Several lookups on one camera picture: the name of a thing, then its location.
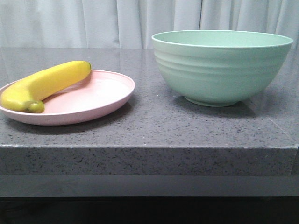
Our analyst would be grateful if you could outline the yellow banana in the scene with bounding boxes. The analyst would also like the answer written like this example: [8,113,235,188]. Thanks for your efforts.
[0,61,92,113]

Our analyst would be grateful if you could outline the pink plate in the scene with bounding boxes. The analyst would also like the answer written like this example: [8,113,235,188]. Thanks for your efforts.
[0,70,135,126]

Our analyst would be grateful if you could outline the green bowl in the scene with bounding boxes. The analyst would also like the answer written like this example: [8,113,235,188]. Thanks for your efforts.
[152,30,293,107]

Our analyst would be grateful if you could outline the white curtain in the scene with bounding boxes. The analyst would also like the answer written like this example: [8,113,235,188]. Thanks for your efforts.
[0,0,299,49]

